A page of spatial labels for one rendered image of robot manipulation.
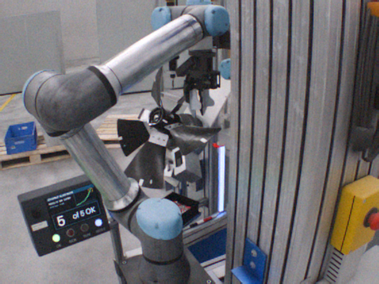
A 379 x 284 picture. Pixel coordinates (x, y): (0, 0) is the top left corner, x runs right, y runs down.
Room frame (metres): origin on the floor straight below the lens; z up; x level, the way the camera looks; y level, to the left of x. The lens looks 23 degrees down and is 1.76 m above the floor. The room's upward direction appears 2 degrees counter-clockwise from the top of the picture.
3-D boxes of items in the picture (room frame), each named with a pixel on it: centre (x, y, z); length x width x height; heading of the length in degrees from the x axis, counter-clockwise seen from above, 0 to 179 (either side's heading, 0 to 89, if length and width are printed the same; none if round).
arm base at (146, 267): (0.73, 0.08, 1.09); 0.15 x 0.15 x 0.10
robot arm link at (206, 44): (1.02, -0.04, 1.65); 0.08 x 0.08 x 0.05
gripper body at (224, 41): (1.38, -0.15, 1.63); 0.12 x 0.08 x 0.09; 46
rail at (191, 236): (1.24, -0.06, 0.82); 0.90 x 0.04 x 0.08; 126
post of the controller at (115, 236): (0.98, 0.28, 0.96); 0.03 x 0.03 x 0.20; 36
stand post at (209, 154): (1.89, -0.12, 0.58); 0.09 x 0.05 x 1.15; 36
